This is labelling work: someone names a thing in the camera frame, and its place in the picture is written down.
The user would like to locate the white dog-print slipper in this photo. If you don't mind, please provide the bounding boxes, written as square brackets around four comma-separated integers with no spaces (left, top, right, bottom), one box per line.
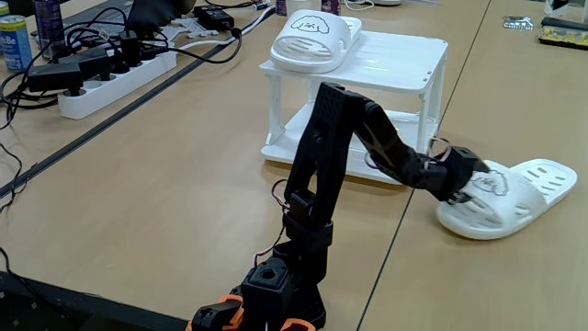
[269,8,364,74]
[435,158,579,241]

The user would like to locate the white two-tier shoe rack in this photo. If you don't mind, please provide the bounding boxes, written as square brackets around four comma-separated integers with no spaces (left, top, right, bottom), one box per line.
[258,28,449,187]

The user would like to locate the black yellow case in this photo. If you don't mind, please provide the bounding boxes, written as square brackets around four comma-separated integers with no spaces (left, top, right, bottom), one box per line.
[537,17,588,51]

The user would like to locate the clear plastic box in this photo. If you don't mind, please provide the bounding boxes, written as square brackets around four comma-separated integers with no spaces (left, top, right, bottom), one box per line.
[544,0,588,22]

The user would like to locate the black power brick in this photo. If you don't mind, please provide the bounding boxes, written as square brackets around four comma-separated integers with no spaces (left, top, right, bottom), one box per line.
[192,4,235,31]

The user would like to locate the white printed plastic part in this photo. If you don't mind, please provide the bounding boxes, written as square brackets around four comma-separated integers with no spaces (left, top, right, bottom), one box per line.
[158,25,185,47]
[176,17,221,39]

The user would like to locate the white power strip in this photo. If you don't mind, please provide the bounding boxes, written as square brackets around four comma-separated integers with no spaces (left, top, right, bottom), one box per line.
[57,49,178,120]

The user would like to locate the tall black plug adapter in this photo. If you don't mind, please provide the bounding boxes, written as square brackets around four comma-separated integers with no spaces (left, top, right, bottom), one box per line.
[118,29,142,69]

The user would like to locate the black block adapter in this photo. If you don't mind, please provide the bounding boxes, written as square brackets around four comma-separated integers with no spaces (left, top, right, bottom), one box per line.
[58,45,114,83]
[26,62,87,97]

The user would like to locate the black board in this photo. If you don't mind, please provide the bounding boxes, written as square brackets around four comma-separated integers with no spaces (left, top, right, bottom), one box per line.
[0,270,190,331]

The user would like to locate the tall purple drink can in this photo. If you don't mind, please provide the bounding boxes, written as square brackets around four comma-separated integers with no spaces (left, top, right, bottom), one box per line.
[33,0,66,60]

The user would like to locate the blue drink can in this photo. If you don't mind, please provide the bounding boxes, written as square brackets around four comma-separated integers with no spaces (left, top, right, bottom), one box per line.
[0,14,34,73]

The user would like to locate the gripper servo cable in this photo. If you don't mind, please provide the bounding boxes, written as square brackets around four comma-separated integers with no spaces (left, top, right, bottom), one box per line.
[426,136,454,163]

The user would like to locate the white coiled cable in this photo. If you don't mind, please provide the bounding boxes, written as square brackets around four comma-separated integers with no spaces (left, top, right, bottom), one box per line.
[342,0,376,13]

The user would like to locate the white power strip cable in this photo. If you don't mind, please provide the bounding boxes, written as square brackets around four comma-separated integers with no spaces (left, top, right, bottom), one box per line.
[176,5,277,52]

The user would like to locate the black looping power cable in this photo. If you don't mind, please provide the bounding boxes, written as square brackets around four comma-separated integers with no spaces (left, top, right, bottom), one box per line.
[137,26,244,65]

